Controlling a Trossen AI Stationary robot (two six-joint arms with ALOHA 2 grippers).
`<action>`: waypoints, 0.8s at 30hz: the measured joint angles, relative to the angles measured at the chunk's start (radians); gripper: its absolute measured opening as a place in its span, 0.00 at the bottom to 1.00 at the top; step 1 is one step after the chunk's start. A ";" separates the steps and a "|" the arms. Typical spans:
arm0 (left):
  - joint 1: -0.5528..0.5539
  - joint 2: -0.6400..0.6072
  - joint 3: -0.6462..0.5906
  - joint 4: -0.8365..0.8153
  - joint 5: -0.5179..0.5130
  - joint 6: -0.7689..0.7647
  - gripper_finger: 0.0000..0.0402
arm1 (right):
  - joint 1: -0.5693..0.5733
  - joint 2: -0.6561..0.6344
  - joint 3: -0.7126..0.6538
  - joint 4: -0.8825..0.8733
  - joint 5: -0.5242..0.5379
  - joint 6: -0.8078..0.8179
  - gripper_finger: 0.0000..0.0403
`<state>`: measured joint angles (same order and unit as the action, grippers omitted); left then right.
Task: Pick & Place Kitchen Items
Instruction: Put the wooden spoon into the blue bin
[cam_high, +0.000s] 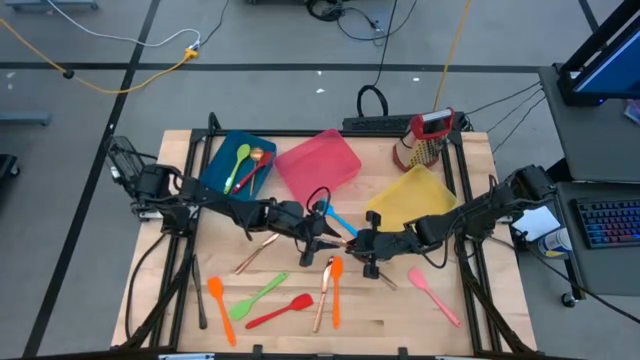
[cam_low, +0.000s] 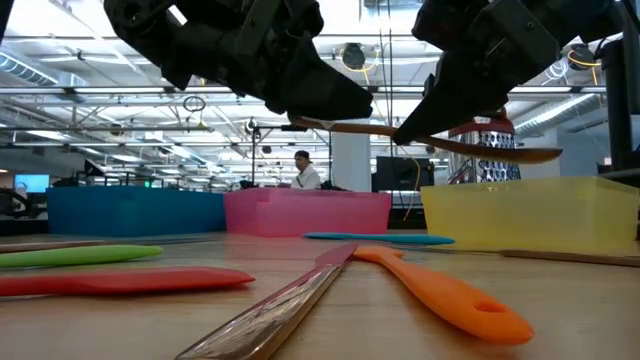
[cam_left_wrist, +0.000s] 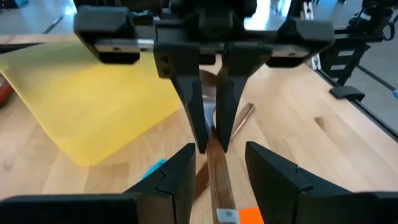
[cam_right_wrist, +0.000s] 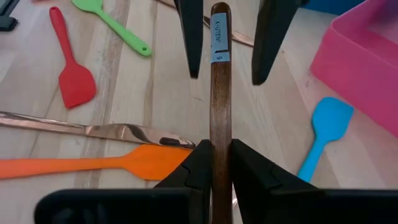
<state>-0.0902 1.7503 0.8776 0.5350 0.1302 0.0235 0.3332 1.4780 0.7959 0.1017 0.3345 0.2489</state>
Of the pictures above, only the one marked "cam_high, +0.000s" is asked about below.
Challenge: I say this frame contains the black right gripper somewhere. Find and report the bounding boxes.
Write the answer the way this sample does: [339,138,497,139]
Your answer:
[345,210,419,280]

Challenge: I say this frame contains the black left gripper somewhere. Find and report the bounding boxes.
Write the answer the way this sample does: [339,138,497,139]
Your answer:
[272,199,349,269]

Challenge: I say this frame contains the teal silicone spatula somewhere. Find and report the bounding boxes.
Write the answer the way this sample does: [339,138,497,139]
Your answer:
[314,198,360,238]

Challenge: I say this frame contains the orange silicone spoon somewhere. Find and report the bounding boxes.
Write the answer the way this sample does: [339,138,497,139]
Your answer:
[329,255,345,331]

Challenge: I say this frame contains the thin brown handled utensil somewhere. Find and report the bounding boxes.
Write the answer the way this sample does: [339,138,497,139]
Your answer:
[377,271,399,292]

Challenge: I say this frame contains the copper metal knife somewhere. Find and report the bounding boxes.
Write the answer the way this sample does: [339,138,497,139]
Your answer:
[312,255,335,334]

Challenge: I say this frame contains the pink silicone spatula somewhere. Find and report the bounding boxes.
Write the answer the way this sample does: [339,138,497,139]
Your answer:
[407,266,463,329]

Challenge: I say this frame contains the copper metal fork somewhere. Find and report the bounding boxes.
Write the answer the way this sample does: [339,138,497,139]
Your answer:
[233,232,281,276]

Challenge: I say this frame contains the red silicone spoon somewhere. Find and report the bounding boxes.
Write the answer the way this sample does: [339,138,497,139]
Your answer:
[230,151,275,195]

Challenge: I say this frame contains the wooden spoon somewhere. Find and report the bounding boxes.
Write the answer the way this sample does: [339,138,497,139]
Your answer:
[248,146,265,197]

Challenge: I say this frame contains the green silicone spatula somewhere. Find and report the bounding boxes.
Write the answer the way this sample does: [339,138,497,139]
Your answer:
[228,271,290,322]

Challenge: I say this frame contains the green silicone spoon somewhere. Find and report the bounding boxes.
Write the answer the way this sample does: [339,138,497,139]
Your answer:
[223,143,252,195]

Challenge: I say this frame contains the yellow plastic bin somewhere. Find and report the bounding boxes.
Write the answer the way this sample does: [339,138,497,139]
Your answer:
[366,163,459,234]

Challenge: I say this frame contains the red silicone spatula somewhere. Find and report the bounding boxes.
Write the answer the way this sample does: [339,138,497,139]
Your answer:
[244,292,315,331]

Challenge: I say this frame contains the pink plastic bin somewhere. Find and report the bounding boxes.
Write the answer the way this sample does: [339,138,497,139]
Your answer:
[273,128,363,206]

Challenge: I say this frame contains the black power strip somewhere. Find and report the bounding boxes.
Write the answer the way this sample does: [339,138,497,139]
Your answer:
[342,113,417,133]

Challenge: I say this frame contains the orange silicone spatula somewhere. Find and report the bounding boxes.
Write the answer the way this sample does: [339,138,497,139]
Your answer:
[207,276,237,347]

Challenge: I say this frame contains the blue plastic bin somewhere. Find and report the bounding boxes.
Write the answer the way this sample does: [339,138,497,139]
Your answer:
[199,129,278,202]

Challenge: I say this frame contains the white and blue can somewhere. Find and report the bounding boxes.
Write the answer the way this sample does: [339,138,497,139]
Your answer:
[537,227,574,259]

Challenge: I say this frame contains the backlit black keyboard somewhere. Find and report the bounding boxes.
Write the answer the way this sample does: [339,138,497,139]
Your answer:
[574,198,640,250]

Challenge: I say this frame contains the grey side desk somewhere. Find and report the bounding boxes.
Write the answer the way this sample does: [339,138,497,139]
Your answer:
[537,64,640,297]

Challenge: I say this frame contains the black desktop monitor blue screen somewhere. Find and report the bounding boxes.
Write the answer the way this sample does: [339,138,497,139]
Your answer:
[557,0,640,107]

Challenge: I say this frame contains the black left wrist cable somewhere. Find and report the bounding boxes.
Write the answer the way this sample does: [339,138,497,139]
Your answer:
[305,186,332,214]

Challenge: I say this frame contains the steel box grater red handle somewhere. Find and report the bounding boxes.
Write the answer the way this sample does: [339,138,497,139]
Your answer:
[392,106,456,173]

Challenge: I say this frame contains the black metal table frame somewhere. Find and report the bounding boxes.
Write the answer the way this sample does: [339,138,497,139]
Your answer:
[119,112,539,360]

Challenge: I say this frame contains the black hanging cable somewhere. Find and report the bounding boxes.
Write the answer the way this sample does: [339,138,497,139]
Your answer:
[355,0,400,119]

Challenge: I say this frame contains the black wire mesh cage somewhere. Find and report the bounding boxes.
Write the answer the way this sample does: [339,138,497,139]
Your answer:
[104,135,154,201]

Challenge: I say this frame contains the yellow hanging cord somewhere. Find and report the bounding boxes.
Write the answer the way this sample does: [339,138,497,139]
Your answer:
[432,0,474,112]

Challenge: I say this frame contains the black floor cable coil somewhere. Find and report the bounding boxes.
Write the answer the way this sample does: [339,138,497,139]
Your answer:
[304,0,386,42]

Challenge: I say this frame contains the yellow floor extension cord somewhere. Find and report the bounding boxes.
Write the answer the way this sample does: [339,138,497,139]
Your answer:
[0,17,200,95]

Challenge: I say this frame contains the white floor cable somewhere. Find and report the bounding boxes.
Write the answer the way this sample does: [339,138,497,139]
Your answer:
[47,0,202,49]

